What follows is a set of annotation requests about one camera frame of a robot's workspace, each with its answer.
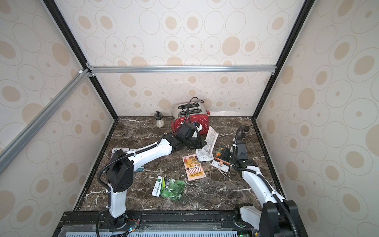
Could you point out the orange marigold seed packet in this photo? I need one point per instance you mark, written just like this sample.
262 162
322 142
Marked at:
222 160

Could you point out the red polka dot toaster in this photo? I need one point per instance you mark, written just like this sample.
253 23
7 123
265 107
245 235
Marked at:
197 113

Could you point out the black right corner post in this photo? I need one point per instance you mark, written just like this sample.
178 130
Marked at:
299 22

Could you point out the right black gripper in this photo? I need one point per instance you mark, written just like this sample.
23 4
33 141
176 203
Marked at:
223 153

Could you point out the silver aluminium cross rail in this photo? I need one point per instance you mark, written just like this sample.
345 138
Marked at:
183 69

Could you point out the glass jar with white granules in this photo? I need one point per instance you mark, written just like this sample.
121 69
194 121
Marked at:
159 119

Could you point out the small dark spice bottle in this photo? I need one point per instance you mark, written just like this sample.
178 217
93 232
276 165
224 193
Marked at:
245 131

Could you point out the black corner frame post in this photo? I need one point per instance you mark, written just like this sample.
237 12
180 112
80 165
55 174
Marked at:
52 8

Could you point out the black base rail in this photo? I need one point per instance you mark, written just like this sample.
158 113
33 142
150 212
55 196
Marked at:
216 223

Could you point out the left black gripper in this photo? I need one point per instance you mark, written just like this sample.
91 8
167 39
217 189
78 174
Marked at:
200 144

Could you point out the silver aluminium side rail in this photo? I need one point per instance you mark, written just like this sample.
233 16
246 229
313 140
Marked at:
22 139

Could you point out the green pea seed packet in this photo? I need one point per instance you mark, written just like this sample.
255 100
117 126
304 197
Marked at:
169 188

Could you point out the white green-text seed packet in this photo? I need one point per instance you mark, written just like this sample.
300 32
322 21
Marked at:
206 153

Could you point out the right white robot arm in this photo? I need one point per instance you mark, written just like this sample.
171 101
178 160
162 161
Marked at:
278 217

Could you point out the white orange-text seed packet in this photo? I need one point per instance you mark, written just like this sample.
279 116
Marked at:
193 168

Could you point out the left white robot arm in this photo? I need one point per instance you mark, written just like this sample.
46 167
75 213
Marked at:
118 175

